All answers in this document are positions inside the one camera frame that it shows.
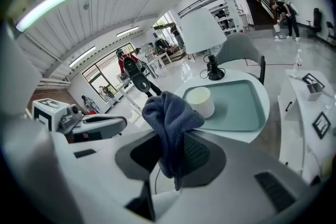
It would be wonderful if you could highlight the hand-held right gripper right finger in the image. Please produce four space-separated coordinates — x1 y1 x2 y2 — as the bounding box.
180 130 227 188

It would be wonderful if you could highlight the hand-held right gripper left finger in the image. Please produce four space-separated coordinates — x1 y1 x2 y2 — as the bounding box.
114 132 164 182

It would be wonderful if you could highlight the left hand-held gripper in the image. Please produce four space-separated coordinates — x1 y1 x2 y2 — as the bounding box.
31 98 129 144

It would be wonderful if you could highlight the blue cloth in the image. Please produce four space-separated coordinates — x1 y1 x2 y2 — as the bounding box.
141 91 206 191

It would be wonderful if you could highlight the white mug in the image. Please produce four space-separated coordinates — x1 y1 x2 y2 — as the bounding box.
185 87 216 119

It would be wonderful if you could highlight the black framed window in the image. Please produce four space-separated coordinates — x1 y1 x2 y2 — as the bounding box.
81 42 135 103

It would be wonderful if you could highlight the teal plastic tray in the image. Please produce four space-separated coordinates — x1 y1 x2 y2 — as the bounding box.
182 79 267 132

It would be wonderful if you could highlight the long ceiling light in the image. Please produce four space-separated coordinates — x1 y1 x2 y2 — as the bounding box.
115 26 140 38
68 45 97 68
15 0 93 33

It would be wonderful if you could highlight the white rectangular table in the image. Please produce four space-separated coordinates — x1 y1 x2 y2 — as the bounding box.
146 51 173 71

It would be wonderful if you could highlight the white cabinet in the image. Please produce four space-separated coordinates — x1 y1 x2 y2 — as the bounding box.
277 68 336 185

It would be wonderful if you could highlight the grey chair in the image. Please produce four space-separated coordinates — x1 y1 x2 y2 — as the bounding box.
215 33 266 86

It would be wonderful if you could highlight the white box holder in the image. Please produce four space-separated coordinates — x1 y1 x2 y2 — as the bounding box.
301 73 326 102

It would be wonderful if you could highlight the clear water bottle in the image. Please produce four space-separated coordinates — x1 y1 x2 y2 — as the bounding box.
291 49 303 79

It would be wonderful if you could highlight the white shade table lamp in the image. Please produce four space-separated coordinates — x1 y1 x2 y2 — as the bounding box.
180 7 227 81

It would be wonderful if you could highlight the black office chair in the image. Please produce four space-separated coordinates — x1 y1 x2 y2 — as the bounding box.
306 7 323 35

